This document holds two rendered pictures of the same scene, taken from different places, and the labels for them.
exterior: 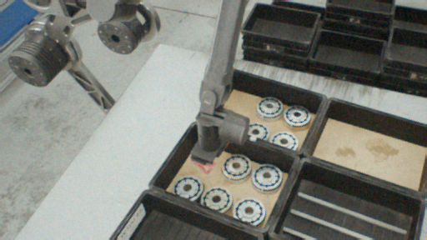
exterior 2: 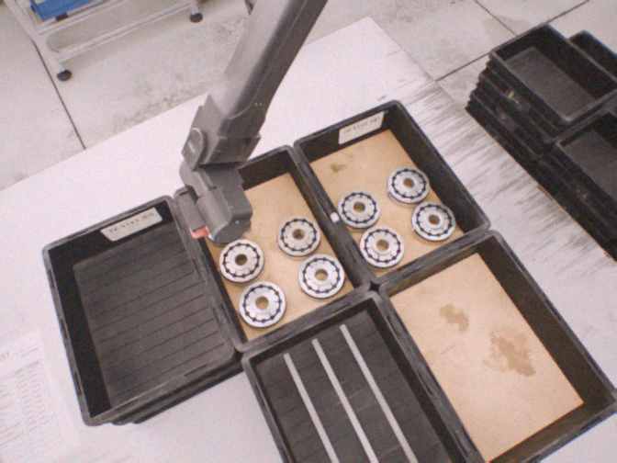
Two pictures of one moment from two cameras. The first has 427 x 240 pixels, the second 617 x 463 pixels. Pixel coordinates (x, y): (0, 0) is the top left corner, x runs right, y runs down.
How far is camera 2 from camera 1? 0.65 m
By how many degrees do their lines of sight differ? 27
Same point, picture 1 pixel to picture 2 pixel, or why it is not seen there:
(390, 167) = (498, 388)
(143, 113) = (280, 95)
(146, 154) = not seen: hidden behind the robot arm
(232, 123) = (217, 203)
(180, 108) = (323, 113)
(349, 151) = (462, 320)
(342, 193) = (398, 368)
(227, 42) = (252, 60)
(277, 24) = (552, 69)
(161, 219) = (176, 237)
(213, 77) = (212, 113)
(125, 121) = not seen: hidden behind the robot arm
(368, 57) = not seen: outside the picture
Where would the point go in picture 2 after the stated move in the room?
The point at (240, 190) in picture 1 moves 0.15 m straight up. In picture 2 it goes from (282, 267) to (276, 242)
